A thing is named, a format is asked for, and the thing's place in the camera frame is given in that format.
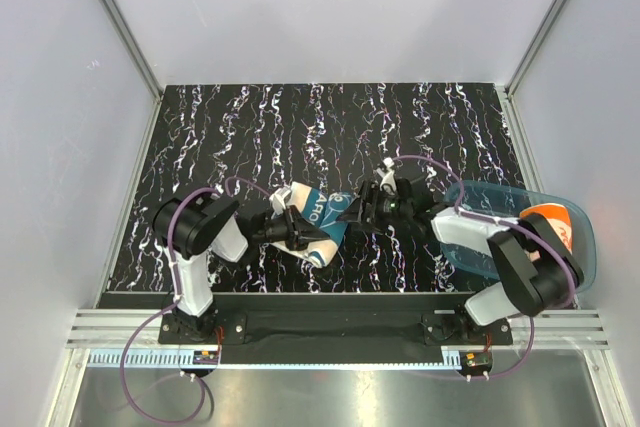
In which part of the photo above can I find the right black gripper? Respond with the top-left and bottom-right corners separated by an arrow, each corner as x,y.
335,180 -> 413,235

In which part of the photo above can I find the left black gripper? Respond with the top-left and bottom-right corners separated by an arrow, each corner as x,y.
252,205 -> 329,251

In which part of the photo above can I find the teal and cream towel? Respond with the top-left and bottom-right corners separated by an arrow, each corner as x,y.
271,182 -> 355,269

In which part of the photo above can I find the blue translucent plastic tray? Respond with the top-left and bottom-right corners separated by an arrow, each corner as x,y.
441,180 -> 597,293

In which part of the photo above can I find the orange cartoon print towel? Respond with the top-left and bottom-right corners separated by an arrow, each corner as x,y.
519,203 -> 573,252

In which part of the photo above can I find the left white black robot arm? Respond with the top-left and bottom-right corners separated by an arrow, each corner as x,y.
151,187 -> 330,343

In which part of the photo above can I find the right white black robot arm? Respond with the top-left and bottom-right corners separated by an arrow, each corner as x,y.
338,179 -> 585,344

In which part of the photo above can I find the left small connector board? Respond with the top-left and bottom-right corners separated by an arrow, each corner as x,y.
193,350 -> 220,365

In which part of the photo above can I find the small connector board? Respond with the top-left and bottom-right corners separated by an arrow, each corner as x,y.
193,350 -> 220,365
461,351 -> 493,375

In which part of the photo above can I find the right small connector board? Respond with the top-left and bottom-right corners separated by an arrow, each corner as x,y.
461,351 -> 493,375

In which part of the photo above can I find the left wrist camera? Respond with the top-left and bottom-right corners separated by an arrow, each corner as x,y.
269,186 -> 292,215

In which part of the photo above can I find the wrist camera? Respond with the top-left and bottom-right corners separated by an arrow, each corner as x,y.
376,157 -> 397,194
269,186 -> 292,215

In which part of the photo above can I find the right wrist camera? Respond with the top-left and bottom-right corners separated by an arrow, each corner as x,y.
376,157 -> 397,194

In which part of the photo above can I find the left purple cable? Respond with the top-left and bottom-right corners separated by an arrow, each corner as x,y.
119,176 -> 274,423

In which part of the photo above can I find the purple cable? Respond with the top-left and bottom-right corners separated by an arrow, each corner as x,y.
389,155 -> 576,381
119,176 -> 274,423

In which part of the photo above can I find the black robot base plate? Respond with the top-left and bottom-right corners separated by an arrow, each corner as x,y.
159,293 -> 513,368

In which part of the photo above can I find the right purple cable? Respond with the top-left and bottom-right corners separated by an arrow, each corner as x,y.
389,155 -> 576,381

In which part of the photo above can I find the aluminium front rail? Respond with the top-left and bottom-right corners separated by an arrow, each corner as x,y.
68,309 -> 609,351

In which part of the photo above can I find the slotted grey cable duct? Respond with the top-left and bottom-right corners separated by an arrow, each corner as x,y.
88,348 -> 462,372

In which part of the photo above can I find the left aluminium frame post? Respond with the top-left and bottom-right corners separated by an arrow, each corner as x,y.
99,0 -> 164,100

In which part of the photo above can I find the aluminium frame post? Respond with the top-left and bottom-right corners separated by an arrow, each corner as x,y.
99,0 -> 164,100
504,0 -> 570,99

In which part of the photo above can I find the right aluminium frame post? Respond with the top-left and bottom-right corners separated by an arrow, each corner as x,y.
504,0 -> 570,99

